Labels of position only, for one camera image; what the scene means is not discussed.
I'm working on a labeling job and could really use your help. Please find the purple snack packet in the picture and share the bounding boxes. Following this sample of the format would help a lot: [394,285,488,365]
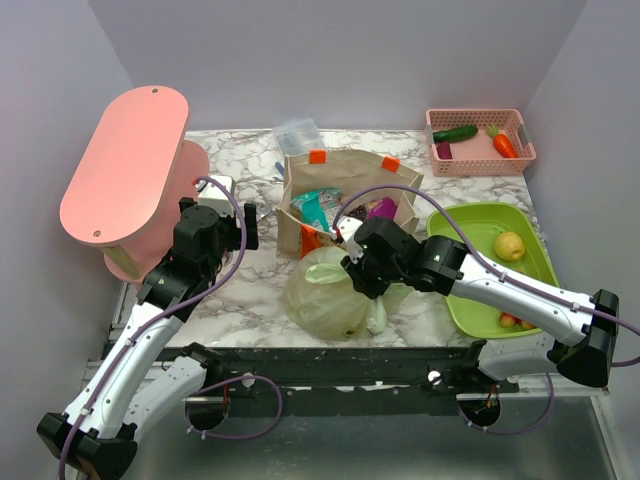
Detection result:
[347,197,397,221]

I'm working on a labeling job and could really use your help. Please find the green white candy packet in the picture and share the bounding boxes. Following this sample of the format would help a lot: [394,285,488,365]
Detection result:
[290,187,342,232]

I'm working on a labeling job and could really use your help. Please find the pale green plastic grocery bag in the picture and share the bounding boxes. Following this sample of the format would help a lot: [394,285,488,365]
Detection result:
[283,247,413,341]

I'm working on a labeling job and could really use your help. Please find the beige tote bag orange handles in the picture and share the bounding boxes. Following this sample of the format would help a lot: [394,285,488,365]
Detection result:
[275,149,424,260]

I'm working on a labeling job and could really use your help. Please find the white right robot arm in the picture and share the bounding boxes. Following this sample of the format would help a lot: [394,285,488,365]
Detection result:
[337,217,619,392]

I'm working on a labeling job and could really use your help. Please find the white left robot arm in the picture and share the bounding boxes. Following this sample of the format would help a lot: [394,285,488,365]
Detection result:
[37,197,259,479]

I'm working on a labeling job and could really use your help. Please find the small silver scissors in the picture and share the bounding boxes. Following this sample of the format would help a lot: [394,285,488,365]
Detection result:
[256,205,275,223]

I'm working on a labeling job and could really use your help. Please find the clear plastic box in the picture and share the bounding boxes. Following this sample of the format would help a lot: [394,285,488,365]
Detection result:
[272,118,325,156]

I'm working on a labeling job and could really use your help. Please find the pink two-tier shelf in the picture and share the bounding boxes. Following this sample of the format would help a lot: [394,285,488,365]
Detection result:
[59,86,209,283]

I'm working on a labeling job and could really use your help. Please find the green plastic tray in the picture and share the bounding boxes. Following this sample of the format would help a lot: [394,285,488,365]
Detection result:
[445,202,559,340]

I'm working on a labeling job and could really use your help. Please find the yellow pear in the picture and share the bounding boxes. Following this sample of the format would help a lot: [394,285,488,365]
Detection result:
[493,231,526,262]

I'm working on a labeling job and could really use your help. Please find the pink perforated basket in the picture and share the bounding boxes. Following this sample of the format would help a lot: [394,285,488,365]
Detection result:
[425,108,536,177]

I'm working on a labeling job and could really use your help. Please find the red strawberry cluster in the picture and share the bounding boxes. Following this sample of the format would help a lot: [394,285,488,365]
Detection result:
[499,312,536,331]

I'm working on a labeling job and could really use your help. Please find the green cucumber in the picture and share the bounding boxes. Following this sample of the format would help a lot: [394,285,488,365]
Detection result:
[433,125,478,144]

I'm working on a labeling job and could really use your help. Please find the orange carrot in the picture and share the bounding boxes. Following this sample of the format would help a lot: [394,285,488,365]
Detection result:
[485,124,518,159]

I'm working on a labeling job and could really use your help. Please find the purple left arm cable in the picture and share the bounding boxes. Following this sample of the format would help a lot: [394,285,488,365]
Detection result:
[57,175,284,480]

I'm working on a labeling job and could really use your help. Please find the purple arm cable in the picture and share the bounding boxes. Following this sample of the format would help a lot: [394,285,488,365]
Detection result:
[57,175,284,480]
[332,183,640,435]

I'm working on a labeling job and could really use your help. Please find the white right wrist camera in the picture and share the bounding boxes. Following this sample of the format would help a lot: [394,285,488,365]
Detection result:
[337,217,363,263]

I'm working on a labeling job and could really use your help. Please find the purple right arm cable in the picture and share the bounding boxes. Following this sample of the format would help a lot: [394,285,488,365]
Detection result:
[332,183,640,435]

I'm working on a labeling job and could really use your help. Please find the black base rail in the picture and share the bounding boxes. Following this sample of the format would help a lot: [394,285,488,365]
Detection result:
[102,339,521,416]

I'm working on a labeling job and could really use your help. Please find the aluminium frame extrusion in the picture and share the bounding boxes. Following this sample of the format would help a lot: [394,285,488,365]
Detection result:
[507,374,609,398]

